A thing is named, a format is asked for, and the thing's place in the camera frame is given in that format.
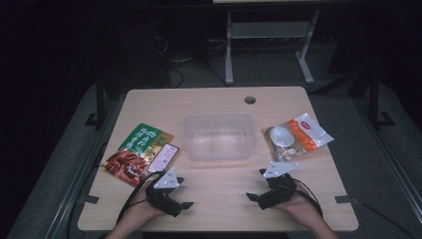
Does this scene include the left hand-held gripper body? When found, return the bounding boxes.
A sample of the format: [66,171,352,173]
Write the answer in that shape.
[144,167,183,218]

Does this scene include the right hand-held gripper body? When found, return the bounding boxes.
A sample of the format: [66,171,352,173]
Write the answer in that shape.
[257,161,300,211]

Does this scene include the green and gold snack packet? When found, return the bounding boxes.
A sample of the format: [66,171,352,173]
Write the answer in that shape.
[100,122,182,187]

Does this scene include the clear plastic container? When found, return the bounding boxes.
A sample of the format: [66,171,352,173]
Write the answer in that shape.
[182,113,257,162]

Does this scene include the person's left hand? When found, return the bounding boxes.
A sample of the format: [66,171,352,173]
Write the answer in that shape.
[130,180,167,223]

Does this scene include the person's right hand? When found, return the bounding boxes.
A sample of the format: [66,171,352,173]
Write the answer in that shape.
[274,183,322,231]

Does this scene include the white and orange food packet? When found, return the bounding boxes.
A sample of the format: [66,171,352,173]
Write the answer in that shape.
[261,113,335,162]

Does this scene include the black metal stand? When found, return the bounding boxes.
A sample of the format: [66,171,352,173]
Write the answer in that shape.
[84,64,107,131]
[367,64,396,129]

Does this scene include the grey metal stand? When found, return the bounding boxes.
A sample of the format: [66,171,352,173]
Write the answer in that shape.
[224,9,321,86]

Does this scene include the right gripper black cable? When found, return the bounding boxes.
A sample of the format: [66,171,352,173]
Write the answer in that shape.
[292,177,324,219]

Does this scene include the black table edge bracket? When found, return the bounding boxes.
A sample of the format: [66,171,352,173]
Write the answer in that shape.
[79,194,101,205]
[333,194,360,205]

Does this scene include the metal floor rail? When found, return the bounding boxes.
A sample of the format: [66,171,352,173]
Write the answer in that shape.
[43,94,128,239]
[353,98,422,217]

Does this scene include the thin black floor cable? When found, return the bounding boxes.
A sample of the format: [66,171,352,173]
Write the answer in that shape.
[359,200,417,239]

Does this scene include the black floor cables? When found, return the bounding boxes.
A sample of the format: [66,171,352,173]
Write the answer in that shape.
[165,57,231,90]

